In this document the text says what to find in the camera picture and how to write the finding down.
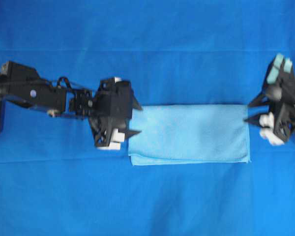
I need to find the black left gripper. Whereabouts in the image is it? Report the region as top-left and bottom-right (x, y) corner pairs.
(69, 77), (143, 150)

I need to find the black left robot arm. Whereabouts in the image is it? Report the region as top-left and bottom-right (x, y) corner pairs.
(0, 61), (143, 150)

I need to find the teal right wrist camera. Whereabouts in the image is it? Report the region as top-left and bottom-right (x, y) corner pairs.
(266, 53), (293, 84)

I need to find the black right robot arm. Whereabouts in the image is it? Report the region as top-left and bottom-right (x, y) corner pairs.
(244, 72), (295, 143)

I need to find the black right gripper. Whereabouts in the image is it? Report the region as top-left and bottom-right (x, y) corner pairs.
(243, 72), (295, 145)

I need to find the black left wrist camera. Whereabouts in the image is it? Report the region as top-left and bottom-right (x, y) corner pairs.
(96, 78), (132, 119)

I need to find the light blue towel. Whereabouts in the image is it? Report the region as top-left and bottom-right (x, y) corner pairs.
(128, 104), (250, 166)

